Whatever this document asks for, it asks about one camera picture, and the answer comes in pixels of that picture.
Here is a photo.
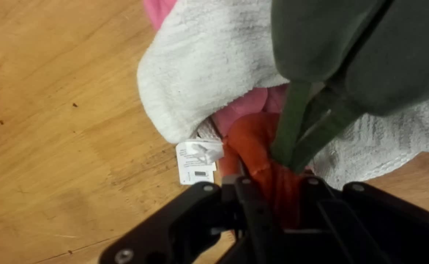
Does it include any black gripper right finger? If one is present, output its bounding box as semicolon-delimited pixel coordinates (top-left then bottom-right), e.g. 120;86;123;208
236;177;429;264

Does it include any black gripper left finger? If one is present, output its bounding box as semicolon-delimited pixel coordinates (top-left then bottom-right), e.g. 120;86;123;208
98;181;239;264

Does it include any hot pink cloth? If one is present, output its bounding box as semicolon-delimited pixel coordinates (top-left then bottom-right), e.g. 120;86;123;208
138;0;285;142

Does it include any green and orange plush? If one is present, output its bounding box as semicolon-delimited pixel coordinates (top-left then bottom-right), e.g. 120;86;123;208
224;0;429;227

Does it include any white towel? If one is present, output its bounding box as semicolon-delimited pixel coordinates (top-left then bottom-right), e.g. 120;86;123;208
136;0;429;187

